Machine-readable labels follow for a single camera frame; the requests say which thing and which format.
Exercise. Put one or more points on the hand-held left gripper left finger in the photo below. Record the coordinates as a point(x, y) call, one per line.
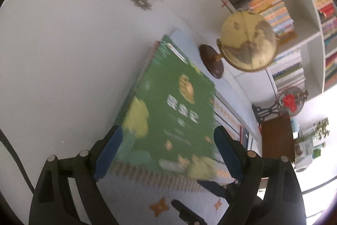
point(108, 153)

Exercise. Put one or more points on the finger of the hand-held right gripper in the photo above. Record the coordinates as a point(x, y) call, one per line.
point(214, 188)
point(187, 213)

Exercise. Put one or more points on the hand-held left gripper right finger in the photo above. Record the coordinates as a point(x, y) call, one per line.
point(227, 153)

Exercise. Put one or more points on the yellow green illustrated book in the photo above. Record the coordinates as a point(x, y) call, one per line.
point(171, 109)

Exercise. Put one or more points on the row of white blue books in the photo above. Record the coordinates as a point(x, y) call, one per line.
point(289, 72)

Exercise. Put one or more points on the row of rainbow thin books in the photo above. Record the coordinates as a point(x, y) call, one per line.
point(330, 64)

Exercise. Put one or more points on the row of orange yellow books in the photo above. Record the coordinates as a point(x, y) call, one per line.
point(276, 14)

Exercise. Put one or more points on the row of red pink books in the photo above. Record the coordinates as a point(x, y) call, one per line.
point(327, 11)

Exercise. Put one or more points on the blue patterned mat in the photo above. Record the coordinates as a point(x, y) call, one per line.
point(147, 193)

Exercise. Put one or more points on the brown wooden cabinet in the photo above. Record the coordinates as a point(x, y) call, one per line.
point(276, 140)

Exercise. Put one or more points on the light blue tissue box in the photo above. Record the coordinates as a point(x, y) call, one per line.
point(295, 124)

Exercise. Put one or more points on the white green picture carton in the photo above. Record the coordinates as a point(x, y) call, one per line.
point(304, 151)

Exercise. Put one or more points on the round red flower fan ornament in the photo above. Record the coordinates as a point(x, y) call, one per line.
point(289, 102)

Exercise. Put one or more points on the small green box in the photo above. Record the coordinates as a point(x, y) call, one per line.
point(317, 153)

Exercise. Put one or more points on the leafy plant in vase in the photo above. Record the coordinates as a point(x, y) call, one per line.
point(320, 130)

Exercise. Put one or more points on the beige globe on wooden base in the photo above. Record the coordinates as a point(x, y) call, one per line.
point(247, 40)

